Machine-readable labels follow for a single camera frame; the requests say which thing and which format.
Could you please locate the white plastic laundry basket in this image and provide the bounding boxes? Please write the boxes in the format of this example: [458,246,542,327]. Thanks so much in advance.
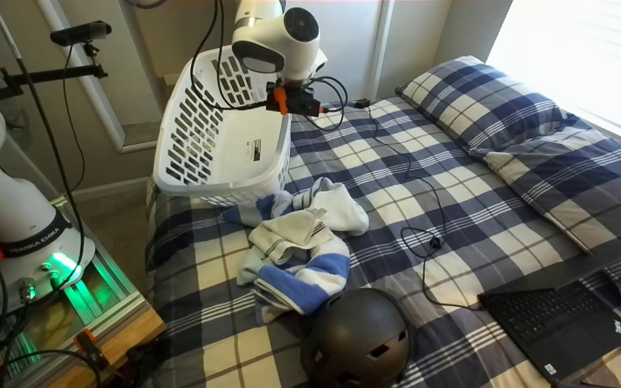
[152,45,293,207]

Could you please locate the blue plaid bed cover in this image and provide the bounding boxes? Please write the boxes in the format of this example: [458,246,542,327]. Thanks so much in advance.
[144,96,621,388]

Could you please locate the cream towel with thin stripes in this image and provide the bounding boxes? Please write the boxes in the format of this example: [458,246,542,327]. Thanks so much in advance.
[248,207,334,266]

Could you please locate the blue and white striped towel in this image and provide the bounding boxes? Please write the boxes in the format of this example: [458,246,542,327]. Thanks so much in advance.
[221,177,370,325]

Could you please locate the blue plaid pillow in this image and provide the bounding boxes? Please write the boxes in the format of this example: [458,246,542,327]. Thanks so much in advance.
[483,115,621,256]
[396,56,581,158]

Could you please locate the dark grey helmet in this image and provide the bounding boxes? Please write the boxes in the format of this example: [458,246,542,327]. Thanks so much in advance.
[300,287,414,388]

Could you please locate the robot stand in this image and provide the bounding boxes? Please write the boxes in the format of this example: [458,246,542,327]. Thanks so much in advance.
[0,196,167,388]

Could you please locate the window with white blinds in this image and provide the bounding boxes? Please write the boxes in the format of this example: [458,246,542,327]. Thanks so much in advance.
[485,0,621,147]

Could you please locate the orange and black clamp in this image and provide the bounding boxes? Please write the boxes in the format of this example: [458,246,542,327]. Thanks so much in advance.
[73,328,113,373]

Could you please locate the black laptop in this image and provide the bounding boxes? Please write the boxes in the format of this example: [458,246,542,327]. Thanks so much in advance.
[477,245,621,384]

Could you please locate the black cable with power adapter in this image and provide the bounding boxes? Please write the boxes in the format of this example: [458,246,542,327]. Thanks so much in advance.
[343,98,487,312]

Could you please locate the camera on mount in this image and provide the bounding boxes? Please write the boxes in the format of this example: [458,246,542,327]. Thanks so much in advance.
[0,20,113,103]

